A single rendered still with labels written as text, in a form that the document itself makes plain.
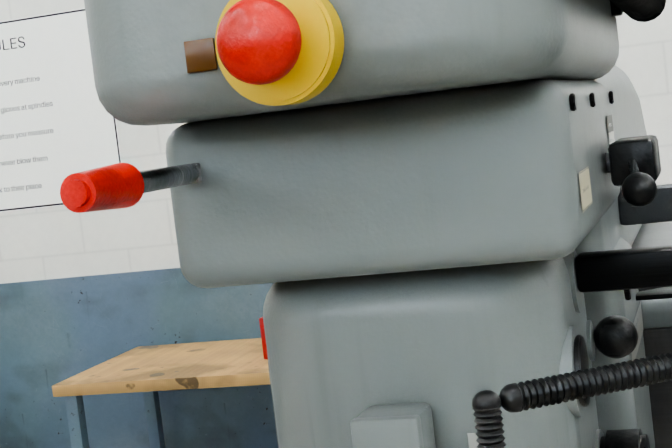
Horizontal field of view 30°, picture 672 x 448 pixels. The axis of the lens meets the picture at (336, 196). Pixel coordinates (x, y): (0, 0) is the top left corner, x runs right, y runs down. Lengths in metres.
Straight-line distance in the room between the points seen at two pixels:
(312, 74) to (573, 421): 0.30
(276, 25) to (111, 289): 5.12
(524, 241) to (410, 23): 0.15
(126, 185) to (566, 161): 0.24
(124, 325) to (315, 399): 4.91
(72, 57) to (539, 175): 5.06
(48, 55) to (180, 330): 1.35
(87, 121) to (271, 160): 4.94
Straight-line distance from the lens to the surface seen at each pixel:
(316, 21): 0.59
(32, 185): 5.81
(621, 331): 0.88
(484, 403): 0.59
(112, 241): 5.65
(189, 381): 4.68
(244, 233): 0.73
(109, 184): 0.62
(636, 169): 0.84
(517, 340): 0.75
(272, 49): 0.57
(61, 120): 5.72
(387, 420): 0.72
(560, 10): 0.64
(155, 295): 5.58
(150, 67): 0.64
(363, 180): 0.70
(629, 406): 0.94
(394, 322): 0.75
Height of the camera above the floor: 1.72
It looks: 3 degrees down
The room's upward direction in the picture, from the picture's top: 7 degrees counter-clockwise
